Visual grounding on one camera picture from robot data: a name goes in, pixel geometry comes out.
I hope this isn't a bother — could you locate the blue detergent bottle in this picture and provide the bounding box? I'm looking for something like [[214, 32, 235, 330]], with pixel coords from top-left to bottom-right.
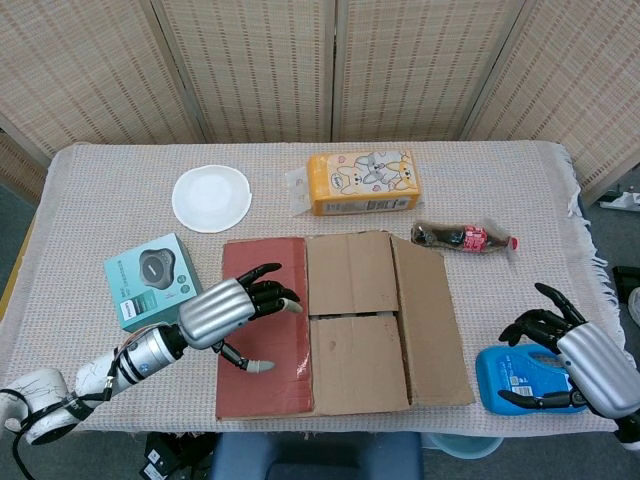
[[474, 343, 590, 415]]

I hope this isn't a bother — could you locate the teal speaker product box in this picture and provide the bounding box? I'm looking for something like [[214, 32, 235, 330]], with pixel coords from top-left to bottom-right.
[[103, 232, 204, 334]]

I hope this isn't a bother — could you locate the white paper plate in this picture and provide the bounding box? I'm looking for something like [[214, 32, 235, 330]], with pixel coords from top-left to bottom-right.
[[171, 163, 252, 235]]

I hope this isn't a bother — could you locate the beige woven tablecloth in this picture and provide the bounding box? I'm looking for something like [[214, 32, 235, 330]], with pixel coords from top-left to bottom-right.
[[0, 142, 621, 444]]

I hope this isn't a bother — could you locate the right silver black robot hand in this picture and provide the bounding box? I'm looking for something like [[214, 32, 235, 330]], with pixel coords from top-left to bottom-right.
[[498, 282, 640, 419]]

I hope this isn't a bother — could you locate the red cardboard shipping box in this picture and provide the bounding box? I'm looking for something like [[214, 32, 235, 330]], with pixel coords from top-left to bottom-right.
[[214, 229, 476, 420]]

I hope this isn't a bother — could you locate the cola bottle with red label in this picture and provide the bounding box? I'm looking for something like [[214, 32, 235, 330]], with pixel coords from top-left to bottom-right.
[[410, 222, 520, 252]]

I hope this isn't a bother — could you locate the yellow cartoon tissue pack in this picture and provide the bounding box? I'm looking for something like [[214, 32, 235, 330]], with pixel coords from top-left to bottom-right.
[[284, 149, 423, 217]]

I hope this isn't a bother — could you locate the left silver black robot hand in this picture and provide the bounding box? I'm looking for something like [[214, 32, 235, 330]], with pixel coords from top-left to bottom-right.
[[178, 263, 303, 375]]

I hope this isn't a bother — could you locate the woven folding screen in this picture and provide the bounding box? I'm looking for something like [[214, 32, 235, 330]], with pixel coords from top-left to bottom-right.
[[0, 0, 640, 206]]

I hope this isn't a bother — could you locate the light blue bucket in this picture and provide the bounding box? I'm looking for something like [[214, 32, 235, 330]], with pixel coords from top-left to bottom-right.
[[424, 432, 504, 459]]

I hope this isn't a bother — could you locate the white object on floor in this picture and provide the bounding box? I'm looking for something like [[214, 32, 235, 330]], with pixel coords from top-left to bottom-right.
[[599, 192, 640, 210]]

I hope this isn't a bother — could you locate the black device under table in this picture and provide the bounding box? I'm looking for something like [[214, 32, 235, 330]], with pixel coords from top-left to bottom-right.
[[132, 432, 216, 480]]

